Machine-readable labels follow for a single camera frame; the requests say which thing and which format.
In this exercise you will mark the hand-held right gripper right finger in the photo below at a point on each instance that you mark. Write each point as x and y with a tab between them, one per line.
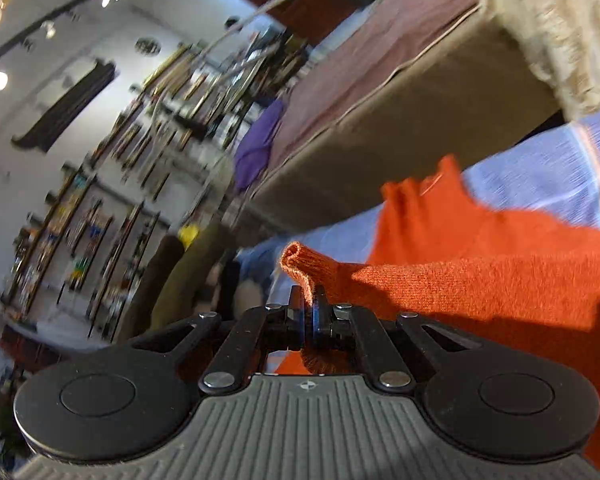
321	327

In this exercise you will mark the purple cloth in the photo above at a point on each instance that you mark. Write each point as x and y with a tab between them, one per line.
255	150

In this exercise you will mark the yellow object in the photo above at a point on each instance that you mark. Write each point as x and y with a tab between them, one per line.
187	236

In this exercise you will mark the red-brown wooden cabinet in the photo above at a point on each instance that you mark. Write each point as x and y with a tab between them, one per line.
305	5

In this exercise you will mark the blue plaid blanket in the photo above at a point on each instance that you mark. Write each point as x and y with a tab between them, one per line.
530	165

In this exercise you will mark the olive folded garment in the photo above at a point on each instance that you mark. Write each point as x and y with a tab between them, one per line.
180	285

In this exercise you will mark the brown sofa cushion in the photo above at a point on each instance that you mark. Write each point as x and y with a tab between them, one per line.
380	125

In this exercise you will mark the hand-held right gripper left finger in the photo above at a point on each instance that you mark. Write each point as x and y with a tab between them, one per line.
296	325

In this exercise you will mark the display shelves with goods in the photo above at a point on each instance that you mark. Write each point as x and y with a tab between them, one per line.
80	230

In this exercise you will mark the dark brown folded garment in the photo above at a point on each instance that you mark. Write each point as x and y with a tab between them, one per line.
147	290

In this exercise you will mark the beige floral lace cloth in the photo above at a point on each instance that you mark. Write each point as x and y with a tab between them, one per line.
555	25

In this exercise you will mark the black wall hanging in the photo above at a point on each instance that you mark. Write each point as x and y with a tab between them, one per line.
65	110

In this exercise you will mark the orange knit sweater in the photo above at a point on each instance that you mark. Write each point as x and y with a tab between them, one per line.
480	280

